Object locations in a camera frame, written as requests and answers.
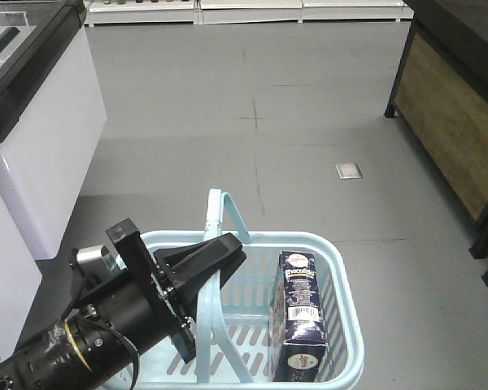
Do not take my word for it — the white chest freezer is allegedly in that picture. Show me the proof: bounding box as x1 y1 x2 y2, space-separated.
0 1 107 260
0 147 41 359

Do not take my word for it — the near white chest freezer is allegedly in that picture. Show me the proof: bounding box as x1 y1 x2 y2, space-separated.
0 147 41 359

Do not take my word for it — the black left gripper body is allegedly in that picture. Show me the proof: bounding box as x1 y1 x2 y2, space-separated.
78 219 196 362

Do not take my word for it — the black wooden produce stand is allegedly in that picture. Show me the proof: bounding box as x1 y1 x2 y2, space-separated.
385 1 488 286

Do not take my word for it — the dark blue cookie box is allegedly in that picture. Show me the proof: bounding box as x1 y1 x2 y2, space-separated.
268 250 328 382

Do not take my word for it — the white store shelving unit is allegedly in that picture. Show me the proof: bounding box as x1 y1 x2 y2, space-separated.
85 0 413 27

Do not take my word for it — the far white chest freezer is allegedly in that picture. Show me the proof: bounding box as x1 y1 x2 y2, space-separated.
0 1 107 260

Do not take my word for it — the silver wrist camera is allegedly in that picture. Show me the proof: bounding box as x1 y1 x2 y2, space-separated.
76 245 120 281

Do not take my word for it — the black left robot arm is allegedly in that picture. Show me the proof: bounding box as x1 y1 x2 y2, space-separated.
0 219 246 389

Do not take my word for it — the light blue shopping basket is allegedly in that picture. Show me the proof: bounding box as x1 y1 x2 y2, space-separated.
137 189 364 389

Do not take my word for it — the small steel floor plate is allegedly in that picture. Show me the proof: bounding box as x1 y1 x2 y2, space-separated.
335 162 363 180

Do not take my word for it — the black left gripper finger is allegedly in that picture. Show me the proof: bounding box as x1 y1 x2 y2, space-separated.
168 251 246 319
154 233 242 271

